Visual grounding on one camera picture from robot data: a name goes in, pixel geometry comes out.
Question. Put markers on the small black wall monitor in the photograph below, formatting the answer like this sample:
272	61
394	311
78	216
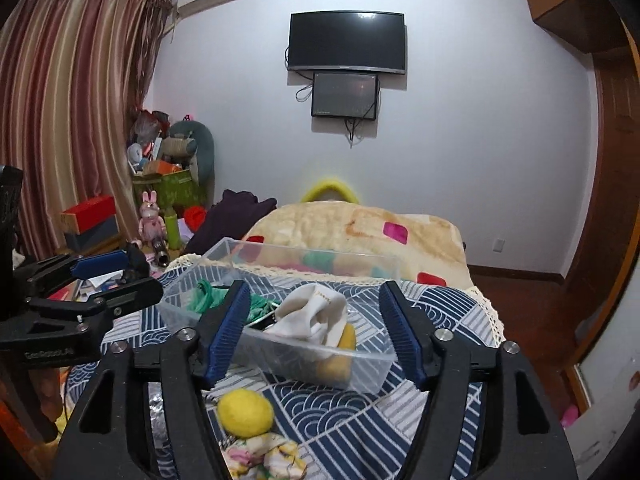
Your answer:
344	95

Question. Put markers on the blue patterned bedsheet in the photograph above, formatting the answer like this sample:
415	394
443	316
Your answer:
350	435

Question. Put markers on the red knitted item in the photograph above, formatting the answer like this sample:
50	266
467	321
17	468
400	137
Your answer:
195	216

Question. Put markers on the yellow plush toy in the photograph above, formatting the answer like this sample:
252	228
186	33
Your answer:
346	337

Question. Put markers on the green cloth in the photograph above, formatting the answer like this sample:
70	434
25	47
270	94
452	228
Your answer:
207	295

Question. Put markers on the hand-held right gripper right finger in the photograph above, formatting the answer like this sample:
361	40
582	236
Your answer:
400	330

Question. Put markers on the pink object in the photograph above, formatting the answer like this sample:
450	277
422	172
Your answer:
570	416

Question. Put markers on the white board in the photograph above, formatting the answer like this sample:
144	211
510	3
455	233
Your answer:
610	385

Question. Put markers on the floral cloth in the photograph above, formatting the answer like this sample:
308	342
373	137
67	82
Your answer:
265	457

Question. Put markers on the white sock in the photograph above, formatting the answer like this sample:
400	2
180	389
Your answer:
310	317

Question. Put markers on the pink rabbit figure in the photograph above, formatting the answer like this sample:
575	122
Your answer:
150	220

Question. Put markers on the beige blanket with pink squares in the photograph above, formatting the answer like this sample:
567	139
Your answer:
325	225

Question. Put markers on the wall socket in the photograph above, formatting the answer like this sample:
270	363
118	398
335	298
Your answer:
498	245

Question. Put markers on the striped brown curtain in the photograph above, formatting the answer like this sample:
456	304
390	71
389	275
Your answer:
65	110

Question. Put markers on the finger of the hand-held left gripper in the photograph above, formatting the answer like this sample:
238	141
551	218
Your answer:
130	297
100	264

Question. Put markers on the wooden wardrobe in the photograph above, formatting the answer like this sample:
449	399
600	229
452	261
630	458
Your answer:
610	185

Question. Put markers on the red and grey box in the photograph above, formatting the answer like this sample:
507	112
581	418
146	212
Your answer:
90	220

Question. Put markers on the grey plush toy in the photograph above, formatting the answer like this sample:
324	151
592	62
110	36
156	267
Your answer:
197	147

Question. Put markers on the green bottle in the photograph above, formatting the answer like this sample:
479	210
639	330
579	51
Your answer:
173	230

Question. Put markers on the wooden overhead cabinet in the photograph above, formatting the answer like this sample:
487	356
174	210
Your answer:
570	5

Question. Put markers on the red plastic bag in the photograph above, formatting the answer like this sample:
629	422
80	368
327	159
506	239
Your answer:
147	127

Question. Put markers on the yellow felt ball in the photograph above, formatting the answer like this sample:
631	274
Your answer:
245	412

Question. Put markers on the dark purple cloth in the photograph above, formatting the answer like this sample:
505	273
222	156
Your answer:
230	215

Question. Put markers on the large black wall television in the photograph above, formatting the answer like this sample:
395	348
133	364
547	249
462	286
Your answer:
345	40

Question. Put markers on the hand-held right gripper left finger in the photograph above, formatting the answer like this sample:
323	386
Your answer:
227	332

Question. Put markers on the clear plastic storage box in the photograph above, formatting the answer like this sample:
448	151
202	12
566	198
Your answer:
295	357

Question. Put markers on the green cardboard box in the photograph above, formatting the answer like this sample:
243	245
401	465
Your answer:
170	190

